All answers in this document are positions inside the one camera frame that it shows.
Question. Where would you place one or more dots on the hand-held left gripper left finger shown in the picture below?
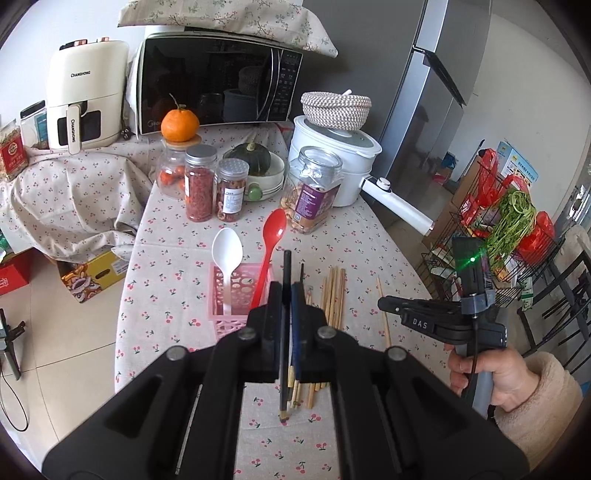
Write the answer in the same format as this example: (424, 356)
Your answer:
(273, 323)

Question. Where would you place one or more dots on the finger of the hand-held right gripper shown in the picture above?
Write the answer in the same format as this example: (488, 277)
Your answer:
(390, 304)

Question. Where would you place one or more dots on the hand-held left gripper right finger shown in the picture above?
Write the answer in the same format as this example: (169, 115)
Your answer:
(298, 332)

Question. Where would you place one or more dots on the single light wooden chopstick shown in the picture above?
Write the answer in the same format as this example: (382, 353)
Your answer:
(384, 314)

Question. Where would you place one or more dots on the pink perforated plastic basket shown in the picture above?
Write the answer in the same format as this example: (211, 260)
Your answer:
(240, 288)

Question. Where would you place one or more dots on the bunch of wooden chopsticks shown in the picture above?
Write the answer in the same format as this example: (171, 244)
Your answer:
(334, 295)

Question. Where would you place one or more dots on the black chopstick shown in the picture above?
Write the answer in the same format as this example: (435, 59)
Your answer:
(286, 272)
(302, 279)

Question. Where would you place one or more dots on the person's right forearm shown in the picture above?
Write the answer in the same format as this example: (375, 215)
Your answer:
(545, 415)

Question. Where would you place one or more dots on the person's right hand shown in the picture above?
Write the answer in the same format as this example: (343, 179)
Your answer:
(512, 378)

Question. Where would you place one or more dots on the green leafy vegetables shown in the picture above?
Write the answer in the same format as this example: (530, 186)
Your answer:
(508, 221)

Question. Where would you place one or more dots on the red plastic bag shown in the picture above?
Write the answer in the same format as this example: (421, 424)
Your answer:
(480, 194)
(538, 235)

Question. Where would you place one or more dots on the white plastic spoon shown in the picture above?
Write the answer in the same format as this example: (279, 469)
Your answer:
(227, 249)

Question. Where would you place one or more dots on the red plastic spoon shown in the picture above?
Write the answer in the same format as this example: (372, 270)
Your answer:
(274, 228)

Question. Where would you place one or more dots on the black chair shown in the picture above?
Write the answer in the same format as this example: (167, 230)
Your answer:
(570, 277)

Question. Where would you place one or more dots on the blue printed carton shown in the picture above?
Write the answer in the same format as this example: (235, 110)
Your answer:
(519, 161)

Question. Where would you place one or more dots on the large jar with purple label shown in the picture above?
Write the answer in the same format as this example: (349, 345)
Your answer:
(314, 203)

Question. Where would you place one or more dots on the nut jar with perforated lid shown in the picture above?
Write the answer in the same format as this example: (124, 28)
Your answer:
(229, 194)

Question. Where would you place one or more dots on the white electric cooking pot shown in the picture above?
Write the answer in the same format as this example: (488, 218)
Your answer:
(351, 161)

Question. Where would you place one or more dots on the jar of red goji berries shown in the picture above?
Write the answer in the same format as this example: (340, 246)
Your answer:
(199, 194)

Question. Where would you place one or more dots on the dark green pumpkin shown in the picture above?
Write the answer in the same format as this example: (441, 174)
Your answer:
(251, 159)

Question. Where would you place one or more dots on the yellow printed cardboard box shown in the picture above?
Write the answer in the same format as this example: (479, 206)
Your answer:
(99, 272)

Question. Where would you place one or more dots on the glass jar with wooden lid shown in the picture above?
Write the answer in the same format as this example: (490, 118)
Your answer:
(168, 173)

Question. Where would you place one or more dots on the grey refrigerator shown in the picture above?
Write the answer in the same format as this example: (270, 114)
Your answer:
(415, 92)

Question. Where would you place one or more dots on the mandarin orange with stem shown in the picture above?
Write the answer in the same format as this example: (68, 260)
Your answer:
(180, 125)

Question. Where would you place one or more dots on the cherry print draped cloth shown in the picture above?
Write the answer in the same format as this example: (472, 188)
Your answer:
(69, 198)

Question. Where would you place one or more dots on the black microwave oven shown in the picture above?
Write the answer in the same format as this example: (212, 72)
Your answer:
(207, 78)

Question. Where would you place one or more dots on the red cardboard box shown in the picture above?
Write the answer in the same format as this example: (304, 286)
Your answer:
(14, 274)

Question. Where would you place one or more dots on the floral cover cloth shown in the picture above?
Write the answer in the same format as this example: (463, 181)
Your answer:
(258, 23)

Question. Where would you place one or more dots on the cream air fryer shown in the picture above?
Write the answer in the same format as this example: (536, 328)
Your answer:
(87, 83)

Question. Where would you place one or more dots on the clear container with black lid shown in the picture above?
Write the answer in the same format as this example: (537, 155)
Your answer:
(32, 131)

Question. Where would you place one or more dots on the jar with red label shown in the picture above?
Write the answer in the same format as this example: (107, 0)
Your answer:
(11, 157)

